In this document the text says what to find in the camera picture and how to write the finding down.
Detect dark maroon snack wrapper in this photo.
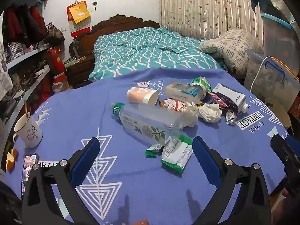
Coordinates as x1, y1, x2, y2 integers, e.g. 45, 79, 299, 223
206, 91, 238, 114

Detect grey shelf unit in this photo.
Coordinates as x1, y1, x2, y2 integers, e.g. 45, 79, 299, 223
0, 5, 52, 146

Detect beige round bin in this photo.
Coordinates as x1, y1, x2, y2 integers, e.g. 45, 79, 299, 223
265, 98, 291, 130

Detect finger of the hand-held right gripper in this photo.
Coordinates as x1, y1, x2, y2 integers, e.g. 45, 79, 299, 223
270, 135, 293, 169
285, 136, 300, 161

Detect orange peel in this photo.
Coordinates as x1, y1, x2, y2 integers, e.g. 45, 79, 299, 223
6, 149, 19, 170

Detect wooden nightstand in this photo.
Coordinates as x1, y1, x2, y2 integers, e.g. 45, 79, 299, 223
64, 54, 94, 89

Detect white tissue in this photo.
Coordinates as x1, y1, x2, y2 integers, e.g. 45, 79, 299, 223
198, 103, 222, 123

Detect black smartphone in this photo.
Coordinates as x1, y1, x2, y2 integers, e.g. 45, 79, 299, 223
21, 153, 39, 200

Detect storage box with blue handle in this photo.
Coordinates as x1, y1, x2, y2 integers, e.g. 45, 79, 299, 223
244, 49, 300, 100

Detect carved wooden headboard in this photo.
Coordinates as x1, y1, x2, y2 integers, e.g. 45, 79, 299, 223
69, 14, 160, 57

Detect dark handbag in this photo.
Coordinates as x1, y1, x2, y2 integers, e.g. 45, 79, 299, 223
44, 22, 65, 44

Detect clear plastic bottle green cap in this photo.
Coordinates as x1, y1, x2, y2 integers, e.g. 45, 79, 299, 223
111, 102, 184, 146

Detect small green and white packet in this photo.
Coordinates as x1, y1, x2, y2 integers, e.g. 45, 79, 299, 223
145, 144, 164, 157

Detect red and white wrapper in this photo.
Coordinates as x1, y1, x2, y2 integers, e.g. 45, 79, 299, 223
163, 99, 188, 112

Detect red gift box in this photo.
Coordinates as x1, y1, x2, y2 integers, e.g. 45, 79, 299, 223
48, 47, 66, 85

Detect red and dark clothes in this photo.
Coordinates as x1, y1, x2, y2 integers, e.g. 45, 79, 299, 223
2, 5, 47, 50

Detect large green and white packet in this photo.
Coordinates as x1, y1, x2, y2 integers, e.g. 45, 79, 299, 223
160, 142, 194, 174

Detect blue printed tablecloth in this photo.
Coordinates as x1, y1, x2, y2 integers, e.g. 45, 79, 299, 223
5, 68, 291, 225

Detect silver foil wrapper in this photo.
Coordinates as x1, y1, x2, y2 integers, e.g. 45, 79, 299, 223
225, 111, 237, 125

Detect white cable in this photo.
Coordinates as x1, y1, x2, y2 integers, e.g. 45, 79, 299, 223
250, 57, 275, 92

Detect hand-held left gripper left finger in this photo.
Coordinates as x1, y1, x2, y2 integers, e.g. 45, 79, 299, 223
22, 137, 101, 225

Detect crushed green drink can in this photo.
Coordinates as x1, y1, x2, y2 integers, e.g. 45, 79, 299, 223
189, 76, 212, 92

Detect beige leaf print curtain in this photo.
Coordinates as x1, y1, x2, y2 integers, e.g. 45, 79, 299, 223
159, 0, 252, 40

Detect white plastic wrapper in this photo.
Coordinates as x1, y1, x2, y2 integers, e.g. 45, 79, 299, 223
183, 102, 200, 127

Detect tall storage box blue lid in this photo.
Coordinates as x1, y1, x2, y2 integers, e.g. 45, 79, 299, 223
261, 13, 300, 68

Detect white and dark milk carton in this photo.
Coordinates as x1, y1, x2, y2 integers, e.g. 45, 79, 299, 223
211, 83, 249, 113

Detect white enamel mug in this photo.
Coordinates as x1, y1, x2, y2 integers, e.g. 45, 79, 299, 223
12, 112, 43, 149

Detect pink and white paper cup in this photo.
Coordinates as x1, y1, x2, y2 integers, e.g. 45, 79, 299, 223
127, 87, 159, 106

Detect teal patterned duvet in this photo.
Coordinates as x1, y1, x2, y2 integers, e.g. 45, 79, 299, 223
88, 27, 223, 82

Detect red and yellow wall calendar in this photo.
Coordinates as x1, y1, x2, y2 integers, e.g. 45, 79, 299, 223
67, 0, 91, 37

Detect patterned pillow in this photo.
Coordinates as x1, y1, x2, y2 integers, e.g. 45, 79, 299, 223
199, 29, 264, 77

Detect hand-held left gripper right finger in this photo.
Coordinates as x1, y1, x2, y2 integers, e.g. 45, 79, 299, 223
192, 136, 271, 225

